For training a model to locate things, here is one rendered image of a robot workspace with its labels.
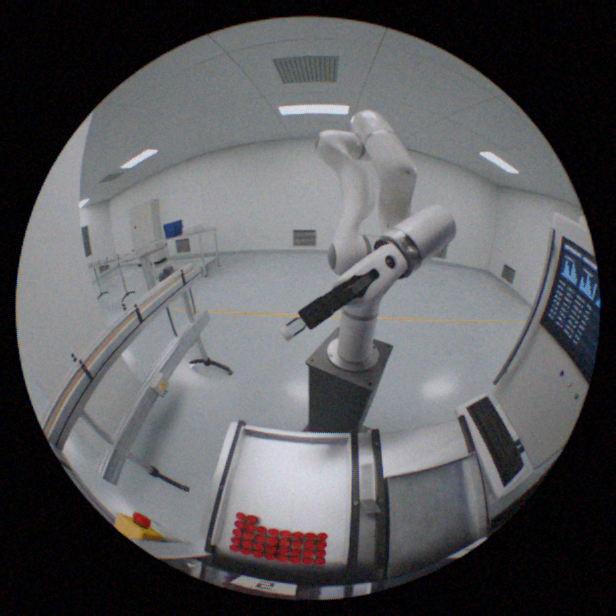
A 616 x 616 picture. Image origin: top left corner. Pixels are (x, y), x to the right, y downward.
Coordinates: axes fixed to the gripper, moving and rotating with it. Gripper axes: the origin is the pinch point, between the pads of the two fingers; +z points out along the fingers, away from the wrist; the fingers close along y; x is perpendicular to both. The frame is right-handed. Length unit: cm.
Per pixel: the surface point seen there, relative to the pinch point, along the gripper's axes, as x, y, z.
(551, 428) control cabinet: -76, -21, -41
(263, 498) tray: -26.8, -1.0, 31.5
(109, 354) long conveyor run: 34, 35, 86
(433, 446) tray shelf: -47.3, 4.2, -6.2
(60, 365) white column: 59, 25, 146
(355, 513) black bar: -37.9, -6.9, 16.5
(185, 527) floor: -66, 21, 136
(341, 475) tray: -33.9, 3.4, 15.4
